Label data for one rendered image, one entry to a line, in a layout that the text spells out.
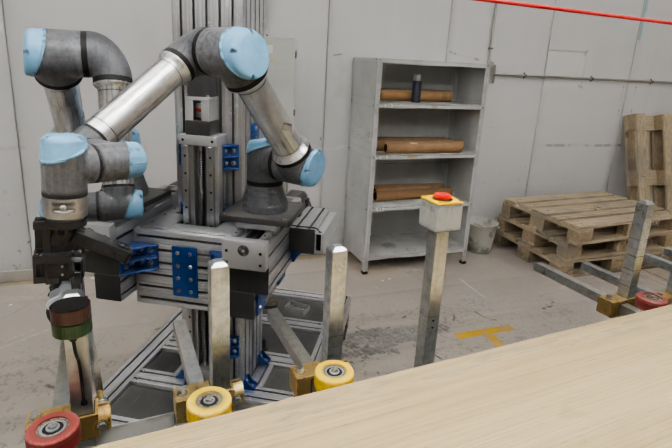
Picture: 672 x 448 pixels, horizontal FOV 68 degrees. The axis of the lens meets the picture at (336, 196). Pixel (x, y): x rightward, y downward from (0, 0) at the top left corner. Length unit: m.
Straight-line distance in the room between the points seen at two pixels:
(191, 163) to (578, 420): 1.32
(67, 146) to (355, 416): 0.69
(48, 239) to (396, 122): 3.24
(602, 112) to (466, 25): 1.73
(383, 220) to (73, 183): 3.35
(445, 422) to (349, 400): 0.18
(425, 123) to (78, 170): 3.38
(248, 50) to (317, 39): 2.53
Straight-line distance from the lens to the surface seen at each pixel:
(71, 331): 0.92
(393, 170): 4.05
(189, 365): 1.20
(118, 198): 1.36
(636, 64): 5.54
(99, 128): 1.16
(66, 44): 1.42
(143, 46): 3.53
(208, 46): 1.23
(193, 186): 1.77
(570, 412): 1.10
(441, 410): 1.01
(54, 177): 0.99
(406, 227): 4.25
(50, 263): 1.04
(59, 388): 1.18
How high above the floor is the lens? 1.51
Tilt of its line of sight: 15 degrees down
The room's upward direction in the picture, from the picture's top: 3 degrees clockwise
